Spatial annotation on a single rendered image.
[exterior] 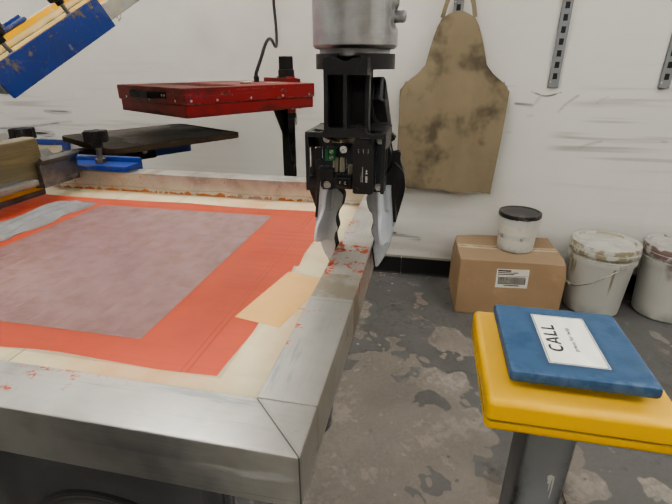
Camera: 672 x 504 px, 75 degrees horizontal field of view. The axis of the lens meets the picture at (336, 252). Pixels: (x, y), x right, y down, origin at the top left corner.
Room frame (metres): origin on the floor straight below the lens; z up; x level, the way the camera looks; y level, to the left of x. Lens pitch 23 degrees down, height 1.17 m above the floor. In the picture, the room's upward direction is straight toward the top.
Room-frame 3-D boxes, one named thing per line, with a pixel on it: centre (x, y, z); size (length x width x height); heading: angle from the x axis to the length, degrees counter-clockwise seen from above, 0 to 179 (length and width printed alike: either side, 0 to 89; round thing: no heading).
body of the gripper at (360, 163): (0.42, -0.02, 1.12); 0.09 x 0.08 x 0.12; 168
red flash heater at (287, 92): (1.80, 0.43, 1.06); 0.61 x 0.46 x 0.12; 138
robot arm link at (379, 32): (0.43, -0.02, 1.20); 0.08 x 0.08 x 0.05
